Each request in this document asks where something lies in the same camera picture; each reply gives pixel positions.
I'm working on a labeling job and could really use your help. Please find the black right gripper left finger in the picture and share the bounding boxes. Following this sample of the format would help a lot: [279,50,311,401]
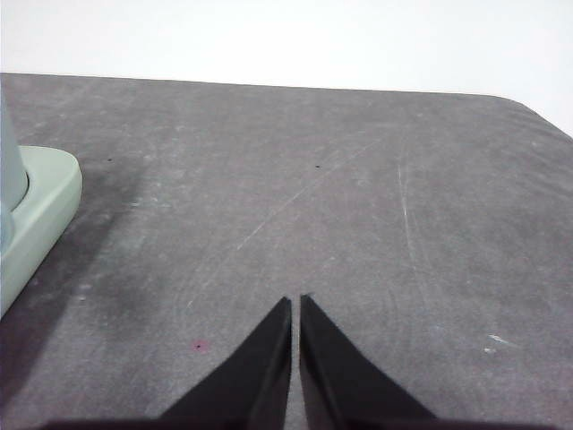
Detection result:
[147,297,293,430]

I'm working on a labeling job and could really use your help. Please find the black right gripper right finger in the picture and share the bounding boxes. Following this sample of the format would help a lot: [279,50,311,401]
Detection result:
[298,294,453,430]

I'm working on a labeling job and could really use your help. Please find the mint green breakfast machine base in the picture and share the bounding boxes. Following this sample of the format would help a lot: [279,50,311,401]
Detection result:
[0,145,84,319]

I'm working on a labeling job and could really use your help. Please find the mint green pot with handle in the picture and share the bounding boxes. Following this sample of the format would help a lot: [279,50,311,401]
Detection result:
[0,82,30,254]

